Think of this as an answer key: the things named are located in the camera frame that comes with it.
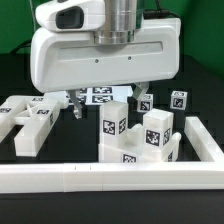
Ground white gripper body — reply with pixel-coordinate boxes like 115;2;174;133
30;0;181;93

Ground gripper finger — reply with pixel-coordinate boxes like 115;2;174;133
133;82;149;100
67;90;86;119

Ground white chair back part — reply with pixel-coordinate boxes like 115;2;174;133
0;93;69;157

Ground white L-shaped obstacle fence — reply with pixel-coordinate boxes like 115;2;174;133
0;117;224;194

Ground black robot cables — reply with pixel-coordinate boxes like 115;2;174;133
9;38;34;56

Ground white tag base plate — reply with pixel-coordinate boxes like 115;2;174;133
43;85;134;106

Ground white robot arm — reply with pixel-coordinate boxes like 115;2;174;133
30;0;181;118

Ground white chair seat part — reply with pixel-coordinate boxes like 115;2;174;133
98;124;181;163

